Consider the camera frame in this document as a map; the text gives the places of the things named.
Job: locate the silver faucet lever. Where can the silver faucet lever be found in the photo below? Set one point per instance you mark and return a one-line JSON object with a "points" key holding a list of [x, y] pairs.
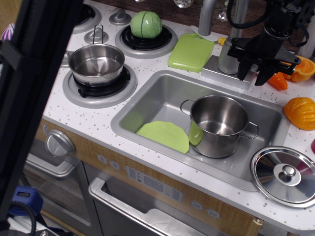
{"points": [[254, 68]]}

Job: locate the silver stove knob rear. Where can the silver stove knob rear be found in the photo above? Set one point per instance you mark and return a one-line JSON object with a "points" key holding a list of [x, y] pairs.
{"points": [[120, 18]]}

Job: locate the green cutting board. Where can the green cutting board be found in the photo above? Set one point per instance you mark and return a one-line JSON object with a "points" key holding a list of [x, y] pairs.
{"points": [[190, 53]]}

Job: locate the yellow toy corn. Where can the yellow toy corn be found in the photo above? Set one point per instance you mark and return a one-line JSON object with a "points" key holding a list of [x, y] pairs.
{"points": [[221, 40]]}

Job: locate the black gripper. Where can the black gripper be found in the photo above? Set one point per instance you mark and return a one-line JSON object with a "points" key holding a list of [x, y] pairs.
{"points": [[267, 51]]}

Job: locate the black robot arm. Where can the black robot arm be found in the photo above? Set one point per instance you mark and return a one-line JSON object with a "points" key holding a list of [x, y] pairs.
{"points": [[282, 14]]}

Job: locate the oven door handle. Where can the oven door handle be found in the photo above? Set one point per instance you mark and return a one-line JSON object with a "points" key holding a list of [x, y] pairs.
{"points": [[60, 172]]}

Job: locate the purple toy at edge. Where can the purple toy at edge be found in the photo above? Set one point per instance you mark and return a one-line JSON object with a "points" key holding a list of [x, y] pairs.
{"points": [[313, 146]]}

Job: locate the orange toy carrot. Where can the orange toy carrot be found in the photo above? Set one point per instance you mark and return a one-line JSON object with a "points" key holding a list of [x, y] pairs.
{"points": [[278, 81]]}

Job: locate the silver stove knob middle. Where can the silver stove knob middle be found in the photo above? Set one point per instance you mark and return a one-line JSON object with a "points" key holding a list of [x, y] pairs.
{"points": [[96, 36]]}

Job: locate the rear stove burner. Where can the rear stove burner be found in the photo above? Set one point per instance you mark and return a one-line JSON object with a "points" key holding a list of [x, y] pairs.
{"points": [[142, 48]]}

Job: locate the orange toy pepper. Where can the orange toy pepper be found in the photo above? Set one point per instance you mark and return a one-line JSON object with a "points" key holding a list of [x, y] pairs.
{"points": [[301, 112]]}

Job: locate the small steel saucepan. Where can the small steel saucepan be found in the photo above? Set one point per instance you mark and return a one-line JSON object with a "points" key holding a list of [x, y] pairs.
{"points": [[97, 64]]}

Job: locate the green plastic plate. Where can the green plastic plate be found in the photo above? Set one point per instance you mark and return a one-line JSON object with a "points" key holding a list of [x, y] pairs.
{"points": [[167, 134]]}

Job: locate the black foreground frame post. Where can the black foreground frame post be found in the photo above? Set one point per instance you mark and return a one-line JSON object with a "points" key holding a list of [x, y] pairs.
{"points": [[31, 61]]}

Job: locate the front stove burner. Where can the front stove burner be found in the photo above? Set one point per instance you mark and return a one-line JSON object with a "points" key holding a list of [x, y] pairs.
{"points": [[103, 96]]}

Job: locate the dishwasher door handle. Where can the dishwasher door handle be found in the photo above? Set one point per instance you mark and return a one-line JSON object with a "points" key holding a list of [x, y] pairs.
{"points": [[120, 219]]}

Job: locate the silver stove knob left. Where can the silver stove knob left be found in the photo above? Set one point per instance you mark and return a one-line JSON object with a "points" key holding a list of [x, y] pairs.
{"points": [[65, 60]]}

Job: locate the tall steel pot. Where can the tall steel pot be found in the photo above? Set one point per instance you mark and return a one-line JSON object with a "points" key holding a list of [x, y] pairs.
{"points": [[217, 123]]}

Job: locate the grey curved pipe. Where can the grey curved pipe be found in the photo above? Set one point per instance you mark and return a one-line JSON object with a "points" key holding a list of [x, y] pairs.
{"points": [[206, 17]]}

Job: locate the stove burner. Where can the stove burner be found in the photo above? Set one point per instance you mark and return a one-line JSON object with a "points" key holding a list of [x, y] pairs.
{"points": [[88, 18], [103, 96], [142, 48]]}

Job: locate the silver stove knob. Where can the silver stove knob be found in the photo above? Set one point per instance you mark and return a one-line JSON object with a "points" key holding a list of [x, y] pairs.
{"points": [[96, 36], [120, 18], [65, 60]]}

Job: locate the far left stove burner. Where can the far left stove burner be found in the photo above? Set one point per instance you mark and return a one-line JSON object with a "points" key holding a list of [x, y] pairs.
{"points": [[88, 18]]}

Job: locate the steel pot lid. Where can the steel pot lid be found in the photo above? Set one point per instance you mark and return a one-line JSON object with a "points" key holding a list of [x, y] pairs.
{"points": [[284, 175]]}

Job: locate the green toy cabbage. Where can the green toy cabbage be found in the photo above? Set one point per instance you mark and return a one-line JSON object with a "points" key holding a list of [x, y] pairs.
{"points": [[146, 24]]}

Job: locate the silver oven knob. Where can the silver oven knob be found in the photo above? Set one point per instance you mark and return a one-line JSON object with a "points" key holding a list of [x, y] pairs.
{"points": [[58, 144]]}

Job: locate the silver faucet with base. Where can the silver faucet with base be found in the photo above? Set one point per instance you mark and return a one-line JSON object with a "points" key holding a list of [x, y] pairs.
{"points": [[224, 68]]}

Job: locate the blue clamp with cable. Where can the blue clamp with cable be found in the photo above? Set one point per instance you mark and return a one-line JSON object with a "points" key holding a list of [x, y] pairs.
{"points": [[22, 204]]}

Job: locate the grey sink basin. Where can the grey sink basin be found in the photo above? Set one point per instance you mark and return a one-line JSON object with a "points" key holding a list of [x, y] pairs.
{"points": [[168, 96]]}

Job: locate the purple striped toy onion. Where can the purple striped toy onion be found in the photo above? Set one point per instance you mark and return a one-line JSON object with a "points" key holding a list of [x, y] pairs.
{"points": [[8, 32]]}

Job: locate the orange toy half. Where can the orange toy half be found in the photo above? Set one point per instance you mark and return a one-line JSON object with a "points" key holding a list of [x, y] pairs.
{"points": [[303, 71]]}

